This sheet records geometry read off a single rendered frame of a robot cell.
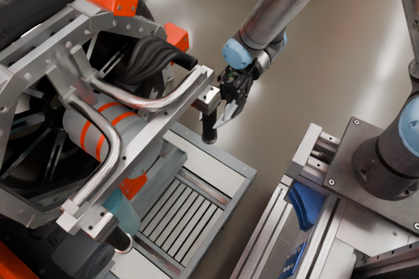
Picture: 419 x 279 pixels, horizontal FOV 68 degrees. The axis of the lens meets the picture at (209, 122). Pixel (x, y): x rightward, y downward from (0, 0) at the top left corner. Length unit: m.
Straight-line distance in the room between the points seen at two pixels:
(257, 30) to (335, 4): 1.99
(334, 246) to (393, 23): 2.05
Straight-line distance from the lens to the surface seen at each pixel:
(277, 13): 0.63
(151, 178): 1.39
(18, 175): 0.97
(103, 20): 0.66
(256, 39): 0.70
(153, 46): 0.66
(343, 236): 0.85
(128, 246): 0.77
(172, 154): 1.49
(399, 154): 0.70
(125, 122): 0.71
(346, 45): 2.34
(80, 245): 1.19
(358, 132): 0.87
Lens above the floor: 1.50
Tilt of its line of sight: 58 degrees down
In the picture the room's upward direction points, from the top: straight up
